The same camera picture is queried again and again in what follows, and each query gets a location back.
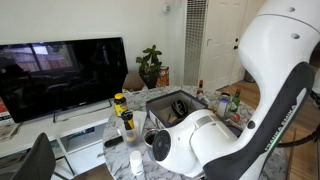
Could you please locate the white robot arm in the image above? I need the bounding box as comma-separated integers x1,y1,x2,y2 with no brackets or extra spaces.
153,0,320,180

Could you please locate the orange snack box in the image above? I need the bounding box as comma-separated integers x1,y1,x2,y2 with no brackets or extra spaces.
157,66,169,87

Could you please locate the dark blue shoe box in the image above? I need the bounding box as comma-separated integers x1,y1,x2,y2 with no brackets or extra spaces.
146,90,208,128

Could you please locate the yellow lid supplement jar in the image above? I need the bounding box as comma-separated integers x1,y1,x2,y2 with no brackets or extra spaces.
114,93,128,117

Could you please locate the potted green plant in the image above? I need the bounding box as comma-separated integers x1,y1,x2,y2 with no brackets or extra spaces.
136,45,162,89

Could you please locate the hot sauce bottle red cap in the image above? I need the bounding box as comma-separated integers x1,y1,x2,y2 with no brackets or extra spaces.
196,80,203,100

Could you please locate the steel tumbler cup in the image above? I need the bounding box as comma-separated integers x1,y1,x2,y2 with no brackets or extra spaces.
144,129,159,159

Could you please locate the black yellow bottle in cup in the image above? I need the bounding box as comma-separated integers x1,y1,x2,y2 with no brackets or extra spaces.
121,110,137,143

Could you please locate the white bottle blue cap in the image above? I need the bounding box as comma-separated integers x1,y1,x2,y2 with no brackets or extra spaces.
217,98,229,117

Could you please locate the black remote control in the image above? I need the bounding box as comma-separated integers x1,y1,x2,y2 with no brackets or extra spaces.
104,136,123,148

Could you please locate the white pill bottle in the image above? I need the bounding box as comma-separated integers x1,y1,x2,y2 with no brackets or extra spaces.
130,150,143,175

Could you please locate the green glass bottle red cap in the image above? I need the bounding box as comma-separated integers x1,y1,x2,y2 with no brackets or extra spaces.
230,88,241,112

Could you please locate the white tv stand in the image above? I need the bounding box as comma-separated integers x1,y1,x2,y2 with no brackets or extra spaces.
0,100,114,178

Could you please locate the black flat screen television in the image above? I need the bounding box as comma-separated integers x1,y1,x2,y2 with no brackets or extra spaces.
0,37,128,123

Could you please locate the black office chair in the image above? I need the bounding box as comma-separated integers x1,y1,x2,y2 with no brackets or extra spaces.
10,133,56,180

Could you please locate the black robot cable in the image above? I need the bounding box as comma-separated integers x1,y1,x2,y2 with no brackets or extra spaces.
276,93,320,149

